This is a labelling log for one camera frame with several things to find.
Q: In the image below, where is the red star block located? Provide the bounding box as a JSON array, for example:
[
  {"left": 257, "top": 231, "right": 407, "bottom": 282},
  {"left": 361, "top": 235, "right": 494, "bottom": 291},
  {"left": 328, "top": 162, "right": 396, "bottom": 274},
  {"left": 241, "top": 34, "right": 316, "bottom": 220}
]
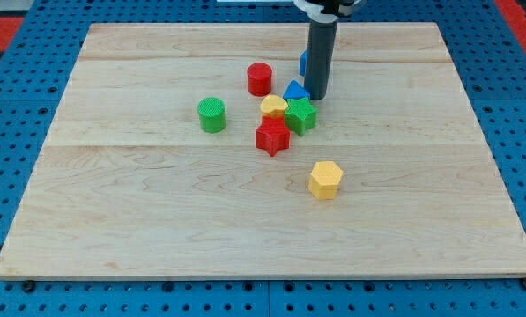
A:
[{"left": 256, "top": 116, "right": 291, "bottom": 157}]

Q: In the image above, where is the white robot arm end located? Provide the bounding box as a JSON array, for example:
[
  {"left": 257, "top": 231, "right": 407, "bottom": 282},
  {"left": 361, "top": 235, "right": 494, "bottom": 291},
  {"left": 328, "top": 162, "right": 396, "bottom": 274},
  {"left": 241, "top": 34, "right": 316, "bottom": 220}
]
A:
[{"left": 293, "top": 0, "right": 366, "bottom": 22}]

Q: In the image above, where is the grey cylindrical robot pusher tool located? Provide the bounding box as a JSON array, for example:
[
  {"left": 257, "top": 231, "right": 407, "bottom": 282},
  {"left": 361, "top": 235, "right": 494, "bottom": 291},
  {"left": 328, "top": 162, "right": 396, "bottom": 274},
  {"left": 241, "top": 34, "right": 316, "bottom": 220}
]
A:
[{"left": 304, "top": 14, "right": 338, "bottom": 100}]

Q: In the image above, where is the yellow hexagon block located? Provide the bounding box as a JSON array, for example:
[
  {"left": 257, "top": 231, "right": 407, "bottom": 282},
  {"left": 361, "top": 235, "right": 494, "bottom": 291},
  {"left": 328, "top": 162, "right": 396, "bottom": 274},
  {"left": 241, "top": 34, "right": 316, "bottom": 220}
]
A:
[{"left": 308, "top": 161, "right": 344, "bottom": 200}]

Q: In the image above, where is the green star block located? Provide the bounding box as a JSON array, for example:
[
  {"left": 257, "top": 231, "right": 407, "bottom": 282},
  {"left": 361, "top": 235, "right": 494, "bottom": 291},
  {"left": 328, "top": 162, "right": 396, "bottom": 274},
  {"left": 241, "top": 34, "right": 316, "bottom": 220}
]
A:
[{"left": 285, "top": 97, "right": 317, "bottom": 136}]

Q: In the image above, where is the yellow heart block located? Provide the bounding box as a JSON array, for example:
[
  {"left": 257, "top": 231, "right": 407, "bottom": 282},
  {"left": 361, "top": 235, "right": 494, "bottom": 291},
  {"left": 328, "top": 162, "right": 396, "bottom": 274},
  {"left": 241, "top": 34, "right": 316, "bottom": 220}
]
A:
[{"left": 260, "top": 94, "right": 288, "bottom": 118}]

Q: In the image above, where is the red cylinder block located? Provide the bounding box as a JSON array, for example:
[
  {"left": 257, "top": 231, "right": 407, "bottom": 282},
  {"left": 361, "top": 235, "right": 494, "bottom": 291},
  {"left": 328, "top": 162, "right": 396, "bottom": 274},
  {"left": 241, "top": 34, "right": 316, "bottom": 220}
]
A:
[{"left": 247, "top": 63, "right": 272, "bottom": 97}]

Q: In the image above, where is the light wooden board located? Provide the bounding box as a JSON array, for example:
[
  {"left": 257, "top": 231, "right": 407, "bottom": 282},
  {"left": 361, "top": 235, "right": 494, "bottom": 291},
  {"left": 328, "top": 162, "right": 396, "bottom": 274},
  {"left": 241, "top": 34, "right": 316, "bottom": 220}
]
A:
[{"left": 0, "top": 23, "right": 526, "bottom": 281}]

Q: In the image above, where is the blue block behind tool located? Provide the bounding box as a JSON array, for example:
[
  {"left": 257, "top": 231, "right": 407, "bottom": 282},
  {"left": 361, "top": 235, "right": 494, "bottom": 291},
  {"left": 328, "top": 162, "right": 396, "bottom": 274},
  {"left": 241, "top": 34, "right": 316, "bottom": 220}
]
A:
[{"left": 299, "top": 50, "right": 307, "bottom": 77}]

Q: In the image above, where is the blue triangle block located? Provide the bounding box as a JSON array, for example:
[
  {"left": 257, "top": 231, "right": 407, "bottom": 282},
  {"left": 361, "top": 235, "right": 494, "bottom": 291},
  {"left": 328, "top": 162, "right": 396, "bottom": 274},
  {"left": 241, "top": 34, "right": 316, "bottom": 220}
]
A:
[{"left": 283, "top": 79, "right": 310, "bottom": 100}]

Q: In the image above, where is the green cylinder block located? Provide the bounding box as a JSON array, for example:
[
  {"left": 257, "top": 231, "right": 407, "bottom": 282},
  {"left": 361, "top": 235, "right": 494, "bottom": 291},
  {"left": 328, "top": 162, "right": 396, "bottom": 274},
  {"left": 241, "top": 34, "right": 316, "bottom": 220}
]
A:
[{"left": 197, "top": 97, "right": 226, "bottom": 133}]

